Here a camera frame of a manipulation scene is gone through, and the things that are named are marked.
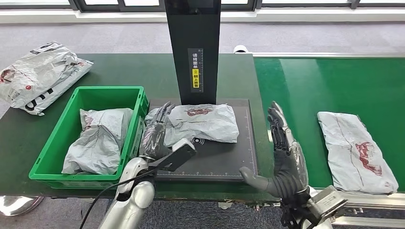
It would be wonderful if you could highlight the flat white black-lettered parcel bag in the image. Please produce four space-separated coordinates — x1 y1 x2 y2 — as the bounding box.
19 58 94 116

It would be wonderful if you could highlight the crumpled white parcel bag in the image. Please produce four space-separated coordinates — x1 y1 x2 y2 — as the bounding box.
0 42 80 108

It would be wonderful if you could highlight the grey parcel bag red print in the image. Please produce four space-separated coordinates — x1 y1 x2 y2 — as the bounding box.
62 108 134 176
145 104 239 147
317 111 399 195

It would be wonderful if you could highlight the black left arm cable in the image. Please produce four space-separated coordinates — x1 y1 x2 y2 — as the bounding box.
79 169 159 229

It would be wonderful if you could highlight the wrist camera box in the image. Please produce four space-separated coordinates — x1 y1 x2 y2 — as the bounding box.
149 138 197 172
305 185 348 222

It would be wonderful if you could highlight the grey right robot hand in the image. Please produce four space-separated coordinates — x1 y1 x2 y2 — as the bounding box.
239 101 309 190

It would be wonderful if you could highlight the white window sill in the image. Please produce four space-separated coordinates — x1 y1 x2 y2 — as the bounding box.
0 7 405 23

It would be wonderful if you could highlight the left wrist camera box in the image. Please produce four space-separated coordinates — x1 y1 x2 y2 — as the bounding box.
149 138 197 172

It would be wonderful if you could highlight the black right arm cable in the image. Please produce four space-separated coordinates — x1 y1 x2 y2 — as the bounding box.
281 202 320 229

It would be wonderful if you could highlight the green plastic crate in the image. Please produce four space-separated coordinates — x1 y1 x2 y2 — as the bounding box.
28 86 150 189

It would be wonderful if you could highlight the black yellow column label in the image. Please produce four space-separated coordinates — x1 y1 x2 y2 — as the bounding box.
187 48 204 93

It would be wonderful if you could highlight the dark window frame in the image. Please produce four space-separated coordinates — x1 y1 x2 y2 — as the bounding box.
0 0 405 10

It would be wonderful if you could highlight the shiny chrome round foot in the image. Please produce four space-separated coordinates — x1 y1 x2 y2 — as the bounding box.
0 196 44 217

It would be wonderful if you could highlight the black scanner column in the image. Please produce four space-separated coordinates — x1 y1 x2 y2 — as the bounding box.
164 0 222 105

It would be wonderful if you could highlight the aluminium conveyor frame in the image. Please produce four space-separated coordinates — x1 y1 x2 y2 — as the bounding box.
252 52 405 229

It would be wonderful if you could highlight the green conveyor belt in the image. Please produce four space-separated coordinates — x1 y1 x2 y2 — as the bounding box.
254 57 405 193

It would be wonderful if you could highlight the black scanner base plate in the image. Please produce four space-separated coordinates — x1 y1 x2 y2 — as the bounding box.
139 98 258 182

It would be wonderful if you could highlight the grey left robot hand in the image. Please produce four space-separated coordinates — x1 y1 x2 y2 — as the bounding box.
139 101 176 160

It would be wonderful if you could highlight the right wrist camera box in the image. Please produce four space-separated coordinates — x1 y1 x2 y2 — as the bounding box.
305 185 348 222

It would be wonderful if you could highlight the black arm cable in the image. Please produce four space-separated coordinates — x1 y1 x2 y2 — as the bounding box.
281 202 320 229
79 169 159 229

